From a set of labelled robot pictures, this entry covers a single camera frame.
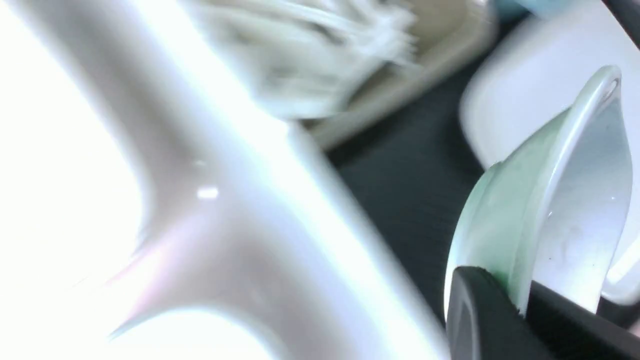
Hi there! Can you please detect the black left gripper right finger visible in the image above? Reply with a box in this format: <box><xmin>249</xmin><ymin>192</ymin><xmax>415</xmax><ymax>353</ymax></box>
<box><xmin>527</xmin><ymin>282</ymin><xmax>640</xmax><ymax>360</ymax></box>

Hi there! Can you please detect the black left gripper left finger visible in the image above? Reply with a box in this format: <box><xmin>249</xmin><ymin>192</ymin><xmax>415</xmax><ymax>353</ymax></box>
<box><xmin>445</xmin><ymin>266</ymin><xmax>551</xmax><ymax>360</ymax></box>

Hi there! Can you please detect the small white square bowl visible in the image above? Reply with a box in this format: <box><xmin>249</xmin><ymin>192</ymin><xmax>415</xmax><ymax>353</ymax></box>
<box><xmin>443</xmin><ymin>64</ymin><xmax>633</xmax><ymax>315</ymax></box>

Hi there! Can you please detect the white square rice plate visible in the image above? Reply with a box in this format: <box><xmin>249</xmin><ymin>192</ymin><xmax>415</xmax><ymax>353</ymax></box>
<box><xmin>459</xmin><ymin>0</ymin><xmax>640</xmax><ymax>306</ymax></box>

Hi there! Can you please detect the black serving tray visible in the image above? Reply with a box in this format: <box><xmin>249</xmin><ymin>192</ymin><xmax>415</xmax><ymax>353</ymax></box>
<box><xmin>327</xmin><ymin>47</ymin><xmax>494</xmax><ymax>324</ymax></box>

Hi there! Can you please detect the olive green plastic bin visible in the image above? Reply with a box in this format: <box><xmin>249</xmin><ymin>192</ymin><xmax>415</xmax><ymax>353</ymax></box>
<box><xmin>275</xmin><ymin>0</ymin><xmax>496</xmax><ymax>150</ymax></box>

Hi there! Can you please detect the blue plastic bin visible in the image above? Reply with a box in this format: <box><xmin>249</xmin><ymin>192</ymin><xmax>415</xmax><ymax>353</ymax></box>
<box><xmin>490</xmin><ymin>0</ymin><xmax>575</xmax><ymax>20</ymax></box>

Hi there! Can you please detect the pile of white soup spoons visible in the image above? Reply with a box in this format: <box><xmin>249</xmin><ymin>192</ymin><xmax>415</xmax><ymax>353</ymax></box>
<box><xmin>183</xmin><ymin>0</ymin><xmax>418</xmax><ymax>120</ymax></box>

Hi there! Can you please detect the large white plastic tub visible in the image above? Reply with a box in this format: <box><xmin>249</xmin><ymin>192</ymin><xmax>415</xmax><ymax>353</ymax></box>
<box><xmin>1</xmin><ymin>0</ymin><xmax>450</xmax><ymax>360</ymax></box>

